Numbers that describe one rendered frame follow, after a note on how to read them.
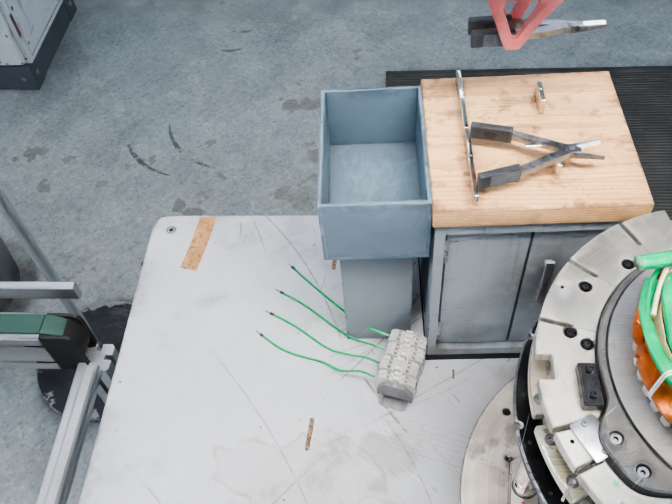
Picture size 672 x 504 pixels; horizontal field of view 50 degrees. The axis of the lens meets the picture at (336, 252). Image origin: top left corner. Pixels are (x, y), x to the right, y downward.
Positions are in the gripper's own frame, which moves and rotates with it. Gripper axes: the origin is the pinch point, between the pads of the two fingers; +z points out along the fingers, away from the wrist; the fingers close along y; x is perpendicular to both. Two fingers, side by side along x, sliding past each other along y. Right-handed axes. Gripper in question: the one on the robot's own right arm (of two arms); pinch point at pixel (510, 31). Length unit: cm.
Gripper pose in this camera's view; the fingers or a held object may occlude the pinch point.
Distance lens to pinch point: 71.2
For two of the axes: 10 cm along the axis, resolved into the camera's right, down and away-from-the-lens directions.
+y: 0.0, 8.1, -5.9
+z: 0.5, 5.9, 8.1
